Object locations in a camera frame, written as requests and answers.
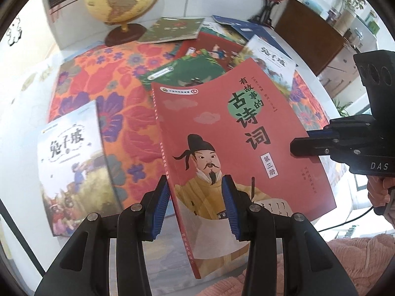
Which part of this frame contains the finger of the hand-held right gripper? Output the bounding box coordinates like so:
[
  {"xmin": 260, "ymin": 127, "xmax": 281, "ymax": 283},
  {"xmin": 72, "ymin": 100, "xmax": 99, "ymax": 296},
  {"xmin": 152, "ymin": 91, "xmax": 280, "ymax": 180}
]
[
  {"xmin": 308, "ymin": 126, "xmax": 340, "ymax": 139},
  {"xmin": 290, "ymin": 136, "xmax": 340, "ymax": 157}
]

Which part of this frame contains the dark red fairy-tale book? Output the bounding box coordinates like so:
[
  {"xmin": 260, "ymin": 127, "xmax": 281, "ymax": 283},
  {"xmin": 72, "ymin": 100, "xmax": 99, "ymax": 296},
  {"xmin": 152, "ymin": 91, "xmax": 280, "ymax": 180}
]
[{"xmin": 174, "ymin": 30, "xmax": 252, "ymax": 68}]

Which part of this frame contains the white drawer cabinet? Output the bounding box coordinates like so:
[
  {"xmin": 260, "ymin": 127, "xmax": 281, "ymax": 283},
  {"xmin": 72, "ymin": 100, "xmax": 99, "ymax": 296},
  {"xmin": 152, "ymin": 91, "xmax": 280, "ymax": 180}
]
[{"xmin": 318, "ymin": 45, "xmax": 372, "ymax": 116}]

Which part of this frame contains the antique yellow desk globe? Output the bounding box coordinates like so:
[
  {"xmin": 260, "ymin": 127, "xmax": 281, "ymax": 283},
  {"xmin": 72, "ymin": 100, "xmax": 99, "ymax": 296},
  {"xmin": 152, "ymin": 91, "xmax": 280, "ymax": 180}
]
[{"xmin": 85, "ymin": 0, "xmax": 163, "ymax": 47}]

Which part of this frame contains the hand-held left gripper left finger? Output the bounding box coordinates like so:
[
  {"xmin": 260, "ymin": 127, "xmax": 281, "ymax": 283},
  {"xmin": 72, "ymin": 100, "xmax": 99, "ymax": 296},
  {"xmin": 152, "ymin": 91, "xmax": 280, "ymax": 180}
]
[{"xmin": 34, "ymin": 175, "xmax": 171, "ymax": 296}]

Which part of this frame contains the person's right hand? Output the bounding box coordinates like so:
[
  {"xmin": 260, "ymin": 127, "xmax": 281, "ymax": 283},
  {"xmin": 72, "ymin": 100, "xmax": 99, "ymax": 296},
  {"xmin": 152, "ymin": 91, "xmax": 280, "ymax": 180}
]
[{"xmin": 367, "ymin": 177, "xmax": 390, "ymax": 208}]

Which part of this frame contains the green floor plant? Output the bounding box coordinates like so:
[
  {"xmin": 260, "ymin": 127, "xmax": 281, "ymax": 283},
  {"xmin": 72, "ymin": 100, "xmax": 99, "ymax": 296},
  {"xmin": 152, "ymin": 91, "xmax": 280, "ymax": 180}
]
[{"xmin": 332, "ymin": 100, "xmax": 355, "ymax": 116}]

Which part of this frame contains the olive green butterfly book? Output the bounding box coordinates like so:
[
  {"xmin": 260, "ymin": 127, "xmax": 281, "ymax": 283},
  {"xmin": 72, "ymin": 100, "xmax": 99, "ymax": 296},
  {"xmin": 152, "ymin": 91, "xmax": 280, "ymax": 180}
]
[{"xmin": 138, "ymin": 17, "xmax": 206, "ymax": 43}]

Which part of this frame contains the white storybook haystack cover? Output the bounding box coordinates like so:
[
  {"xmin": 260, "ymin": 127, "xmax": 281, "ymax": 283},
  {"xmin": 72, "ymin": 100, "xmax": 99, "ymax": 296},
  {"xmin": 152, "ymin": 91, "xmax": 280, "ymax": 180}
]
[{"xmin": 37, "ymin": 100, "xmax": 124, "ymax": 238}]

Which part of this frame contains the dark wooden cabinet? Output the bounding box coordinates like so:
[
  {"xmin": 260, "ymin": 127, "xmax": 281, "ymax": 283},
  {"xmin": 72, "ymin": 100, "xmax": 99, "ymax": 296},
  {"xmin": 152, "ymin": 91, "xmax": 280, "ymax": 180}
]
[{"xmin": 274, "ymin": 0, "xmax": 351, "ymax": 76}]

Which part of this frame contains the green box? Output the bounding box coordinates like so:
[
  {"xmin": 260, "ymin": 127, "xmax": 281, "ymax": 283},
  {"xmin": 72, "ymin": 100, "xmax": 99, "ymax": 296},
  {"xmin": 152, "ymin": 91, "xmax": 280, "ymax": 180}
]
[{"xmin": 367, "ymin": 12, "xmax": 381, "ymax": 35}]

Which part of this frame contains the salmon red poetry book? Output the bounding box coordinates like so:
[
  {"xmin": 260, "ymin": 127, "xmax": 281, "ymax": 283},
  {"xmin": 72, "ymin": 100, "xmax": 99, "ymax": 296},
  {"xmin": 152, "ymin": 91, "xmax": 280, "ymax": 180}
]
[{"xmin": 151, "ymin": 58, "xmax": 337, "ymax": 279}]

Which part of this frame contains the dark green insect book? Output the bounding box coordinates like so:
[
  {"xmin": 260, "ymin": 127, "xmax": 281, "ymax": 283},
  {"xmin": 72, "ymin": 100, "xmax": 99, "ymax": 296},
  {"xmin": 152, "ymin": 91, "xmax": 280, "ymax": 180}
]
[{"xmin": 139, "ymin": 57, "xmax": 230, "ymax": 91}]

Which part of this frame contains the bear swing wall sticker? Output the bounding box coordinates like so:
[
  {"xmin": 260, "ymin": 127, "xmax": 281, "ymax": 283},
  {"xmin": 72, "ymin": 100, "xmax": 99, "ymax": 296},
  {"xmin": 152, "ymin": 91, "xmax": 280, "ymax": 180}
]
[{"xmin": 5, "ymin": 21, "xmax": 26, "ymax": 47}]

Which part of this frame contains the white storybook meadow cover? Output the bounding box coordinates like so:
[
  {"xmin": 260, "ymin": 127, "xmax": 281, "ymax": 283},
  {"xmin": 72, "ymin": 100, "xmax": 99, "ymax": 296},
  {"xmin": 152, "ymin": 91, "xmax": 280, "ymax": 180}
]
[{"xmin": 230, "ymin": 35, "xmax": 298, "ymax": 99}]

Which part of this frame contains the orange floral table cloth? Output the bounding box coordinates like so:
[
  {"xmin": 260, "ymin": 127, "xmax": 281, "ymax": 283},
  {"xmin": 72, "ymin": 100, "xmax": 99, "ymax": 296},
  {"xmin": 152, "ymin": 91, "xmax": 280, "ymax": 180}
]
[{"xmin": 48, "ymin": 38, "xmax": 332, "ymax": 215}]

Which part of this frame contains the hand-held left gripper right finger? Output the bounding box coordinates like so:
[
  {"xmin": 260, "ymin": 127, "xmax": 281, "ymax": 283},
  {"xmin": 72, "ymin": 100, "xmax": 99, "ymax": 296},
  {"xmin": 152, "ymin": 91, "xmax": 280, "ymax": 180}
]
[{"xmin": 222, "ymin": 175, "xmax": 360, "ymax": 296}]

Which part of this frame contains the potted plant beige pot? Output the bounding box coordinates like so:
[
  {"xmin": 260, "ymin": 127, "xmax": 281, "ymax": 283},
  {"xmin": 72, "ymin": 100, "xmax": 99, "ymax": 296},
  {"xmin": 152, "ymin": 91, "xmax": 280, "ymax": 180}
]
[{"xmin": 332, "ymin": 0, "xmax": 369, "ymax": 36}]

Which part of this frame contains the light blue box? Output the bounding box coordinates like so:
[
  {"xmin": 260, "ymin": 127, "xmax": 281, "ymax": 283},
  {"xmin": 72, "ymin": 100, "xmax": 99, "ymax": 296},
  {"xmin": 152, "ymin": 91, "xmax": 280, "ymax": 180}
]
[{"xmin": 301, "ymin": 0, "xmax": 329, "ymax": 17}]

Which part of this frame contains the left hand-held gripper cable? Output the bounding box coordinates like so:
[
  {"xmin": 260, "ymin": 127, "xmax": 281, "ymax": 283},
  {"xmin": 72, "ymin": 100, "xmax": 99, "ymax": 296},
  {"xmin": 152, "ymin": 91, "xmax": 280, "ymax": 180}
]
[{"xmin": 0, "ymin": 199, "xmax": 47, "ymax": 276}]

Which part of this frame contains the blue book deer rider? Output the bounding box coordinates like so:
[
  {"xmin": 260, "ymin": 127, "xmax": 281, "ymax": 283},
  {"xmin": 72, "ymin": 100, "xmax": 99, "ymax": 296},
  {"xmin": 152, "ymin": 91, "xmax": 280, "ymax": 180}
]
[{"xmin": 230, "ymin": 21, "xmax": 280, "ymax": 45}]

